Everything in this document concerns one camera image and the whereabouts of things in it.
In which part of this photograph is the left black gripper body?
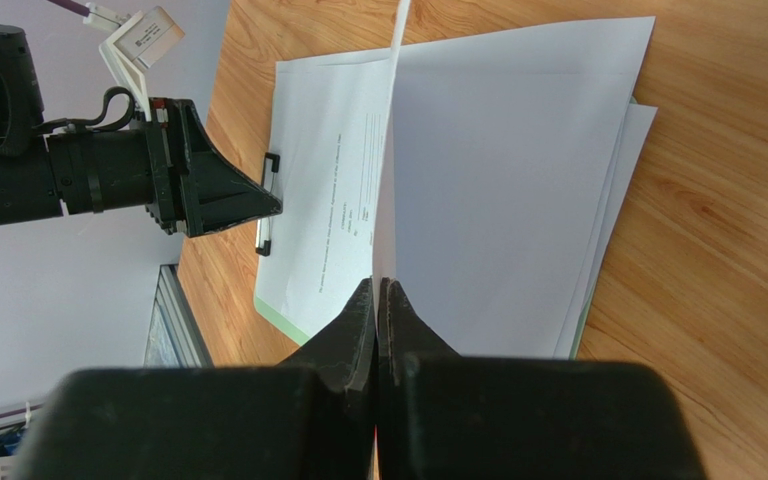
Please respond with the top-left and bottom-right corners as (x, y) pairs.
(142, 98), (198, 237)

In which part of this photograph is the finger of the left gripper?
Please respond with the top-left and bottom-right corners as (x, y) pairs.
(189, 106), (265, 237)

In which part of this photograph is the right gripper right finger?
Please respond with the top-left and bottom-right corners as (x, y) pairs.
(377, 278), (707, 479)

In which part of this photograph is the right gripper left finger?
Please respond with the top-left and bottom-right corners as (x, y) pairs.
(14, 279), (377, 479)

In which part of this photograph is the white paper sheet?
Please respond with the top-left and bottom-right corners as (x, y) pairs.
(556, 103), (660, 361)
(369, 17), (656, 358)

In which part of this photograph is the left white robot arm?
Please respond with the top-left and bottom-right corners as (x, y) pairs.
(0, 24), (282, 237)

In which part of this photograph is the left aluminium frame post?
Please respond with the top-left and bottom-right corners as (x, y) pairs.
(143, 264), (214, 368)

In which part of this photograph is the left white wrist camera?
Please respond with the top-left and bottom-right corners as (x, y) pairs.
(83, 2), (185, 122)

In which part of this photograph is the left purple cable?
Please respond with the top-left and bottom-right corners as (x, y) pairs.
(47, 0), (92, 18)

